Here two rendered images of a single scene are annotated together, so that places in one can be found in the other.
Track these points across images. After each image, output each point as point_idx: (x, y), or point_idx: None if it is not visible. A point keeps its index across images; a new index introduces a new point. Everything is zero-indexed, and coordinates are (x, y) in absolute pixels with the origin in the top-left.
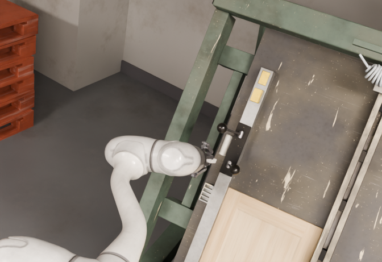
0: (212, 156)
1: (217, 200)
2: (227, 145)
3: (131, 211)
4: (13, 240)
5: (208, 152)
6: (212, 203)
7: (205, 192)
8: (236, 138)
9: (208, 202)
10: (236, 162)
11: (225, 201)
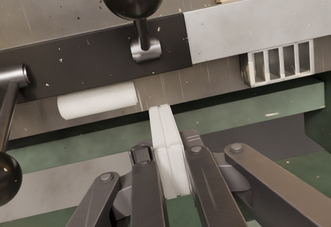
0: (131, 157)
1: (291, 8)
2: (95, 96)
3: None
4: None
5: (121, 203)
6: (307, 19)
7: (281, 67)
8: (42, 84)
9: (311, 37)
10: (122, 27)
11: None
